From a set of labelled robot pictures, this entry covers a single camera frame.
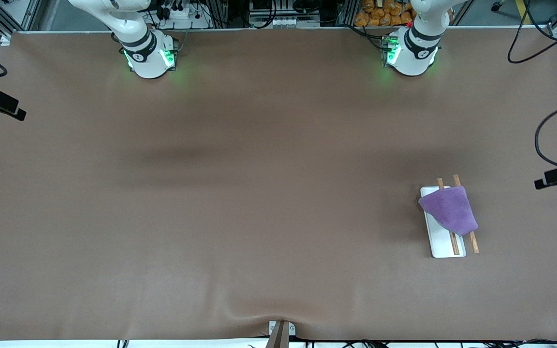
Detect purple and grey towel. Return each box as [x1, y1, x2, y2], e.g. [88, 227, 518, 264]
[418, 186, 479, 236]

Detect wooden rack rod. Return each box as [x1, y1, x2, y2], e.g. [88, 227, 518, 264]
[437, 178, 460, 256]
[454, 174, 479, 254]

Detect brown table mat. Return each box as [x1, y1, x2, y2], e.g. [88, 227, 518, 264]
[0, 27, 557, 341]

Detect white power strip with plugs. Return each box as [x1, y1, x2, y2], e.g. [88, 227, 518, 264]
[155, 0, 211, 29]

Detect pile of orange packages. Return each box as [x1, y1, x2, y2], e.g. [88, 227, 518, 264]
[354, 0, 417, 27]

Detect brown metal bar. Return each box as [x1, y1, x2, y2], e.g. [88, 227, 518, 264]
[265, 321, 290, 348]

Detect black hanging cable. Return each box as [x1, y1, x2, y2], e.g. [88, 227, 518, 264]
[507, 0, 557, 64]

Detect white rack base plate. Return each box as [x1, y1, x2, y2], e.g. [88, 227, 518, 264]
[420, 186, 467, 258]

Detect grey metal table bracket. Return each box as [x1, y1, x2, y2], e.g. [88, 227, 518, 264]
[269, 320, 296, 337]

